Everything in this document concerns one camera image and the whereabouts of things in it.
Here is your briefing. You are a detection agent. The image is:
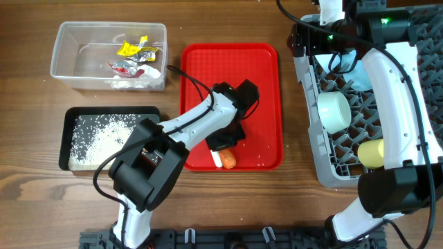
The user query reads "white plastic spoon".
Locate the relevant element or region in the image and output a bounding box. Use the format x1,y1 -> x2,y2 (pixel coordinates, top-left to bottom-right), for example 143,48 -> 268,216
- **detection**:
210,151 -> 223,168

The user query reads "orange carrot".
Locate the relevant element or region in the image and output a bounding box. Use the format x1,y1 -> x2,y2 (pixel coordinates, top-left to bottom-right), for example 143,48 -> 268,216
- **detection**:
219,149 -> 237,169

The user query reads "light blue plate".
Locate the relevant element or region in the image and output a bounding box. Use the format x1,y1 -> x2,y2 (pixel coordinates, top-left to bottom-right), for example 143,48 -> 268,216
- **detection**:
314,50 -> 372,91

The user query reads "mint green rice bowl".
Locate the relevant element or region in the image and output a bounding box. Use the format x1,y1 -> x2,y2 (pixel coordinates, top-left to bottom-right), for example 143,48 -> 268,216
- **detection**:
317,91 -> 352,134

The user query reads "white tissue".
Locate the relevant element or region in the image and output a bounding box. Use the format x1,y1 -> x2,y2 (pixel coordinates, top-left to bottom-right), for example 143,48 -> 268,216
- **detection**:
105,65 -> 165,90

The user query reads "yellow sauce packet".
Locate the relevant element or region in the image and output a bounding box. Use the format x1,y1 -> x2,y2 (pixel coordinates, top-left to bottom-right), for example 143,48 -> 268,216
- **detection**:
117,35 -> 159,63

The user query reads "red snack wrapper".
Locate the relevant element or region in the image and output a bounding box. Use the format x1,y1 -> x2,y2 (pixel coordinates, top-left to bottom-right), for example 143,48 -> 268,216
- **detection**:
108,60 -> 145,78

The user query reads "white rice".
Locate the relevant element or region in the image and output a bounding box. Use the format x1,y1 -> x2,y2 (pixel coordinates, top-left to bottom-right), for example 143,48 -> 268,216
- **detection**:
68,113 -> 159,171

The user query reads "yellow plastic cup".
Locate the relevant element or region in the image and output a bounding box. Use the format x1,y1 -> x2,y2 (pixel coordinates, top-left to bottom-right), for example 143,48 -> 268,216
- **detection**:
357,139 -> 384,169

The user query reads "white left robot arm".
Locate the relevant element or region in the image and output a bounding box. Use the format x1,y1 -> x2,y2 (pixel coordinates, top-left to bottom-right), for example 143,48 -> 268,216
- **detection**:
109,80 -> 260,248

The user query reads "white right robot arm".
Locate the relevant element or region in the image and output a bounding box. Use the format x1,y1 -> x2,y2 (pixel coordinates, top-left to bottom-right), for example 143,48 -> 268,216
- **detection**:
287,4 -> 442,248

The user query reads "grey dishwasher rack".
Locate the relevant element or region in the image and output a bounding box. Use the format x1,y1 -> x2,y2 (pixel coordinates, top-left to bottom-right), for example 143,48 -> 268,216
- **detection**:
293,1 -> 442,187

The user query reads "black waste tray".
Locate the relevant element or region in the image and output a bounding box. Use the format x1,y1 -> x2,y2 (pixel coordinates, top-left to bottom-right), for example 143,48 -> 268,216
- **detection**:
59,106 -> 160,171

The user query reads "red serving tray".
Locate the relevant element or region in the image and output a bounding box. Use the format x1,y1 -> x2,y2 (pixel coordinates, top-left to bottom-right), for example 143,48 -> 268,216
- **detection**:
181,43 -> 283,172

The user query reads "clear plastic storage bin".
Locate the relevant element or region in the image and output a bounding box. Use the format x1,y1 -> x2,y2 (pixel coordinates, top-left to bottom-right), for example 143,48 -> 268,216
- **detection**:
50,21 -> 168,91

